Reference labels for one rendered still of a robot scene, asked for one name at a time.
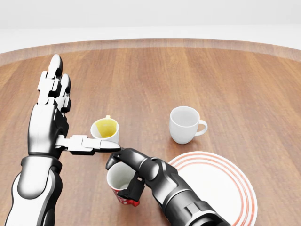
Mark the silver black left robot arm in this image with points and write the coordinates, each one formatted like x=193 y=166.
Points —
x=33 y=186

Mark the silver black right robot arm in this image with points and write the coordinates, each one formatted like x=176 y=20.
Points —
x=188 y=202

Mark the red mug with white inside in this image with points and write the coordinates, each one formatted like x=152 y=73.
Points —
x=118 y=182

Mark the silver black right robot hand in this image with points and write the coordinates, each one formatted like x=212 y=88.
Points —
x=145 y=169

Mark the white mug with yellow inside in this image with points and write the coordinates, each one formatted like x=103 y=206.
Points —
x=105 y=129

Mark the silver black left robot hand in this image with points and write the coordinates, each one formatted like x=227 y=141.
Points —
x=42 y=127

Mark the white plate with red rings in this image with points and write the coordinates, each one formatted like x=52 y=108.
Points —
x=218 y=188

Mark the plain white mug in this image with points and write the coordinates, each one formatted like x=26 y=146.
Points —
x=184 y=124

